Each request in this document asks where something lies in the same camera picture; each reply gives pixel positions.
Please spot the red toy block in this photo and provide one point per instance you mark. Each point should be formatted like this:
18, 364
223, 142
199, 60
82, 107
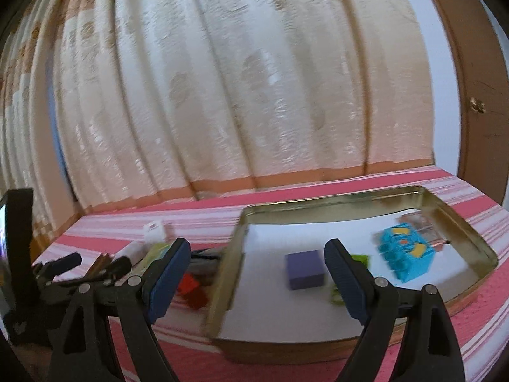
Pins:
193, 290

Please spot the rose clear compact case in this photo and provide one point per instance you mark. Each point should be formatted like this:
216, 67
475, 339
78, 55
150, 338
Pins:
427, 229

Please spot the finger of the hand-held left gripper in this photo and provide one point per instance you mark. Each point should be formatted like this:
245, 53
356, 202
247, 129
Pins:
117, 266
63, 262

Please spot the brown wooden door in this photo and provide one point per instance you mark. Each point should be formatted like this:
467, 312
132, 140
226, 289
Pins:
477, 47

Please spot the gold metal tin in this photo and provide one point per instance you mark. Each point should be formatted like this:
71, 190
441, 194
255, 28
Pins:
318, 203

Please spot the green toy block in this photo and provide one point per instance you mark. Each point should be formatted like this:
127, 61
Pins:
360, 262

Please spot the white tube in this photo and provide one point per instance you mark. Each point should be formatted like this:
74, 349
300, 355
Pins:
129, 251

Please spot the blue toy block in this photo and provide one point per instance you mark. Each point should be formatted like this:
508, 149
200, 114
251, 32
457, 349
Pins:
405, 256

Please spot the brass door knob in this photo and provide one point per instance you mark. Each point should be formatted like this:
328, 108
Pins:
476, 105

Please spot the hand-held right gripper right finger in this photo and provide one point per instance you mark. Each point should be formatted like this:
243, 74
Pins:
346, 282

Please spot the cream floral curtain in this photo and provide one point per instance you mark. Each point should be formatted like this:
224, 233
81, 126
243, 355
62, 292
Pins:
238, 87

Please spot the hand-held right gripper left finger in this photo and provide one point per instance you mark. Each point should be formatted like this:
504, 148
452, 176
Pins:
167, 282

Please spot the small white box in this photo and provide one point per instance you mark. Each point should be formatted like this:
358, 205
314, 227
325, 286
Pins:
156, 231

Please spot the green printed packet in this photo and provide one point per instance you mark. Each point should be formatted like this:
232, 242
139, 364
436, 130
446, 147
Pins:
155, 256

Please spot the white paper liner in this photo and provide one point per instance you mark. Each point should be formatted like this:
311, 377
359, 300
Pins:
270, 312

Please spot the purple box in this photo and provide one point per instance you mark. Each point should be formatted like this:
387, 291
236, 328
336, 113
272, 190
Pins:
305, 270

